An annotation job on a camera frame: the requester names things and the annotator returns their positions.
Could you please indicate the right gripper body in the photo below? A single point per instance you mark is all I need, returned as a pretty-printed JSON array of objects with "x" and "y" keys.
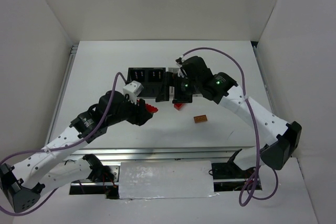
[{"x": 174, "y": 91}]

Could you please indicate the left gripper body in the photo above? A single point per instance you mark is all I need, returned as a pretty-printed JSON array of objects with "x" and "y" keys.
[{"x": 140, "y": 114}]

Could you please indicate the red curved lego brick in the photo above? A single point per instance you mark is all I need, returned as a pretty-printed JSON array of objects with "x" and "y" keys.
[{"x": 151, "y": 109}]

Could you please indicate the red rectangular lego brick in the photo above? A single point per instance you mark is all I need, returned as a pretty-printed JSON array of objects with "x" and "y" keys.
[{"x": 179, "y": 106}]

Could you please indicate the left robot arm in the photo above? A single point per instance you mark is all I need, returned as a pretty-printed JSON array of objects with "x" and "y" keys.
[{"x": 25, "y": 182}]

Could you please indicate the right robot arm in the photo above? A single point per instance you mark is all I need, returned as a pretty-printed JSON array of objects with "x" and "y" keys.
[{"x": 277, "y": 139}]

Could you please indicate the white double container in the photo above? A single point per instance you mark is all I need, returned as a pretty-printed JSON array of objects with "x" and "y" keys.
[{"x": 171, "y": 89}]

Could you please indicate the black double container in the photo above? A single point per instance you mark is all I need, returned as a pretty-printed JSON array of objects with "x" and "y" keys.
[{"x": 150, "y": 78}]

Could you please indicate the orange flat lego brick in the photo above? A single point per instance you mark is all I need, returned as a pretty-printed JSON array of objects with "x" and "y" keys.
[{"x": 200, "y": 119}]

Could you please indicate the white foil covered plate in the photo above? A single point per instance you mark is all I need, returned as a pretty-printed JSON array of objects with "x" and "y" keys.
[{"x": 157, "y": 180}]

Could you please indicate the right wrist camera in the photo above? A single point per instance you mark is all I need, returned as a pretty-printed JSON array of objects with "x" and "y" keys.
[{"x": 179, "y": 62}]

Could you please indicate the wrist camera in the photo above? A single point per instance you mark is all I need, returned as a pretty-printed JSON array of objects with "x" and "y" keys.
[
  {"x": 179, "y": 62},
  {"x": 133, "y": 88}
]

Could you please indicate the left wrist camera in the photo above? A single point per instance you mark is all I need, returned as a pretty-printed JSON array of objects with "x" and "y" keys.
[{"x": 133, "y": 88}]

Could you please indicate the aluminium rail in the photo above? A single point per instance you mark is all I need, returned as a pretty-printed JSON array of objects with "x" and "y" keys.
[{"x": 114, "y": 155}]

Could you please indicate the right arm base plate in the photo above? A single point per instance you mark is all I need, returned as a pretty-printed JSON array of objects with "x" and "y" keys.
[{"x": 220, "y": 171}]

